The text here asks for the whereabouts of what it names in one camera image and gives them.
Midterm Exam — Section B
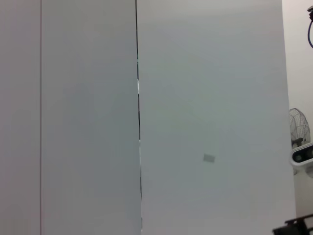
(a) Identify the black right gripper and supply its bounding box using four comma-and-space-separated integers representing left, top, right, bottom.
272, 213, 313, 235

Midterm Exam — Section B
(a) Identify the black standing fan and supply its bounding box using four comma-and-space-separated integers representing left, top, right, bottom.
289, 107, 312, 177

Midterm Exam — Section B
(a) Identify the grey rectangular sticker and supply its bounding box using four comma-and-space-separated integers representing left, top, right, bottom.
202, 153, 217, 164

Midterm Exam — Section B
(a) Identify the white board with grey sticker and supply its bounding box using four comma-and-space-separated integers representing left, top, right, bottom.
136, 0, 297, 235

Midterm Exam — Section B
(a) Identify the plain white board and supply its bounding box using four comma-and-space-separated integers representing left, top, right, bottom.
0, 0, 142, 235

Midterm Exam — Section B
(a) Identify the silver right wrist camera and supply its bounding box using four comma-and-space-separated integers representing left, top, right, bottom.
289, 143, 313, 173

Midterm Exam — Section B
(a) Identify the dark blue cable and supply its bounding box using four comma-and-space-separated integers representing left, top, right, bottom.
307, 19, 313, 49

